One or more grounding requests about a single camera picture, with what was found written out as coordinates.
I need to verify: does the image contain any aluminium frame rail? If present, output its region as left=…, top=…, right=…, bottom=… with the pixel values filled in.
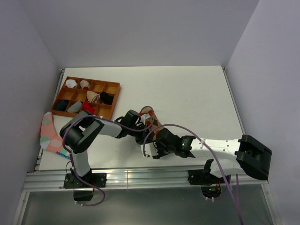
left=22, top=164, right=269, bottom=192

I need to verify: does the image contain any beige red rolled sock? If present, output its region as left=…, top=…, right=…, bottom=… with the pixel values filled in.
left=80, top=80, right=90, bottom=90

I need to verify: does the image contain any white rolled sock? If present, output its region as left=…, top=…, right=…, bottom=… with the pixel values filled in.
left=65, top=79, right=77, bottom=89

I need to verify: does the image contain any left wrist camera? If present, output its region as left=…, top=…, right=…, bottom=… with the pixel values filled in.
left=138, top=112, right=153, bottom=126

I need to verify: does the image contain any brown argyle sock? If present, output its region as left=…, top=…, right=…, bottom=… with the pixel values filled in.
left=140, top=106, right=165, bottom=141

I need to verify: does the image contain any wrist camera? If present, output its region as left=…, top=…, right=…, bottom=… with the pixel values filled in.
left=141, top=143, right=158, bottom=158
left=138, top=112, right=153, bottom=126

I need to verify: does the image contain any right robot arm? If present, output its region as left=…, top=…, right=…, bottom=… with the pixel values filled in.
left=145, top=128, right=272, bottom=183

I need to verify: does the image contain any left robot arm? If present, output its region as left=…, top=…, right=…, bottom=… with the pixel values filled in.
left=60, top=110, right=153, bottom=187

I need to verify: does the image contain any dark teal rolled sock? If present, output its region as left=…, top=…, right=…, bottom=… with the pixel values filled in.
left=54, top=100, right=69, bottom=112

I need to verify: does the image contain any pink patterned sock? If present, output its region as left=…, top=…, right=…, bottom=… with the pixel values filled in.
left=40, top=112, right=70, bottom=159

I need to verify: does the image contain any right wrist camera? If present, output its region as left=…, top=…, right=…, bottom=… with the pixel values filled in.
left=141, top=143, right=158, bottom=158

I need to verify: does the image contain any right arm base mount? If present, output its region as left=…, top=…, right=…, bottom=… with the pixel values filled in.
left=187, top=169, right=225, bottom=199

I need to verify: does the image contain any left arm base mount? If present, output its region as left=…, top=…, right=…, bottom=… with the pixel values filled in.
left=63, top=172, right=107, bottom=205

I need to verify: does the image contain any grey rolled sock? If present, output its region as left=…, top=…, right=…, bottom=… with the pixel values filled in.
left=67, top=101, right=83, bottom=113

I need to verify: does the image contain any orange compartment tray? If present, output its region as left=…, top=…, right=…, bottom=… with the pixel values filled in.
left=51, top=76, right=120, bottom=119

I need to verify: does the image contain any black rolled sock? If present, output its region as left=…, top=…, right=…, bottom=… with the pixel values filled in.
left=100, top=91, right=114, bottom=105

